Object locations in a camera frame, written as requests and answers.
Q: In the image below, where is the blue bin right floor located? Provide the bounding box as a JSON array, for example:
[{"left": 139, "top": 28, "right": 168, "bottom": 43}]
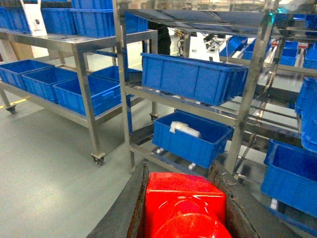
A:
[{"left": 261, "top": 140, "right": 317, "bottom": 217}]

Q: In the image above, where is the blue bin upper rack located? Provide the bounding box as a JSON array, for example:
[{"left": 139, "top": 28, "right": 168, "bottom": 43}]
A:
[{"left": 141, "top": 53, "right": 249, "bottom": 106}]

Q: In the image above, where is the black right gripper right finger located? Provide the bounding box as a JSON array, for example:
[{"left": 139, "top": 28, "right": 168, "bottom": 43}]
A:
[{"left": 208, "top": 161, "right": 299, "bottom": 238}]

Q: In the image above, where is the steel wheeled shelf cart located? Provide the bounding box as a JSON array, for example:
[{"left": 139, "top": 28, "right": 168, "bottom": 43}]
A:
[{"left": 0, "top": 28, "right": 159, "bottom": 166}]

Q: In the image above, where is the blue bin rack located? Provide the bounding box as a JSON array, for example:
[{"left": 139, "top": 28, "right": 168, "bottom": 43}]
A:
[
  {"left": 153, "top": 110, "right": 233, "bottom": 169},
  {"left": 141, "top": 53, "right": 249, "bottom": 106}
]

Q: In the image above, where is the white box on cart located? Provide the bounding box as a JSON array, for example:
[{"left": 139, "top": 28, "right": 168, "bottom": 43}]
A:
[{"left": 20, "top": 0, "right": 47, "bottom": 36}]

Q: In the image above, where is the person in dark clothes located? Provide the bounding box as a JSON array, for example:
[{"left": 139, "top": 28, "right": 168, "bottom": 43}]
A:
[{"left": 148, "top": 21, "right": 171, "bottom": 55}]

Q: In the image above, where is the blue bin lower rack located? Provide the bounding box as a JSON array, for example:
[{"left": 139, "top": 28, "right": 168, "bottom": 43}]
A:
[{"left": 153, "top": 110, "right": 233, "bottom": 169}]

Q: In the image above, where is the steel flow rack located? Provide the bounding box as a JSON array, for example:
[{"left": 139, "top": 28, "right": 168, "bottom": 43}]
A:
[{"left": 113, "top": 0, "right": 317, "bottom": 171}]

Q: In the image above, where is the white packet in bin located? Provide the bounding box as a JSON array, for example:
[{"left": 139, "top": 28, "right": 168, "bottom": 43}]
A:
[{"left": 169, "top": 121, "right": 201, "bottom": 138}]

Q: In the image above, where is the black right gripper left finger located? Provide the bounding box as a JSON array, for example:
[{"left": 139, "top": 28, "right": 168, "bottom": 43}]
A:
[{"left": 87, "top": 162, "right": 149, "bottom": 238}]

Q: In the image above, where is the red toy block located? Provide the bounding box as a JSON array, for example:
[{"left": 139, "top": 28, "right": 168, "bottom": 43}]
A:
[{"left": 145, "top": 172, "right": 231, "bottom": 238}]

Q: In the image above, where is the blue bin on cart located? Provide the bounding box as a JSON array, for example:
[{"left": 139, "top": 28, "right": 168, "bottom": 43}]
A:
[
  {"left": 53, "top": 75, "right": 122, "bottom": 117},
  {"left": 0, "top": 59, "right": 54, "bottom": 91},
  {"left": 22, "top": 67, "right": 77, "bottom": 103}
]

